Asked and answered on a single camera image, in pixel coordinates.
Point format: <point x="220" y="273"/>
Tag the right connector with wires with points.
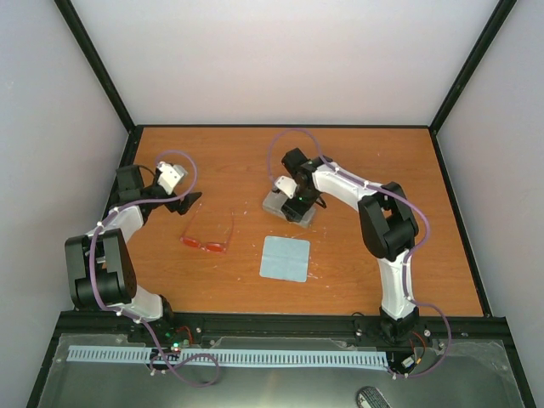
<point x="418" y="346"/>

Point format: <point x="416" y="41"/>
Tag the red sunglasses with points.
<point x="202" y="234"/>

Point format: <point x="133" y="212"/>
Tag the black white oval object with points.
<point x="370" y="397"/>

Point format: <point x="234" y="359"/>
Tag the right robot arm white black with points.
<point x="388" y="227"/>

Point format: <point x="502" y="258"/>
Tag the light blue cleaning cloth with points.
<point x="285" y="259"/>

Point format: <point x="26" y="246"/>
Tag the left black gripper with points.
<point x="189" y="199"/>

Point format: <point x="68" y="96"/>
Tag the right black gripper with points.
<point x="297" y="212"/>

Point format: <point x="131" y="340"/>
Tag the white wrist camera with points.
<point x="286" y="185"/>
<point x="169" y="176"/>

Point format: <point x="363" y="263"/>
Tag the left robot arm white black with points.
<point x="100" y="272"/>

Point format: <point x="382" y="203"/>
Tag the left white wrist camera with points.
<point x="169" y="176"/>

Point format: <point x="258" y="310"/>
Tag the light blue slotted cable duct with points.
<point x="234" y="358"/>

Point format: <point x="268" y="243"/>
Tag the grey glasses case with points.
<point x="272" y="204"/>

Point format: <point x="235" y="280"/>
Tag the left controller board with LED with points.
<point x="179" y="338"/>

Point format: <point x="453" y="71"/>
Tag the black aluminium frame rail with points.
<point x="353" y="329"/>

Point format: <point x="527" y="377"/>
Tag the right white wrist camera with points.
<point x="286" y="185"/>

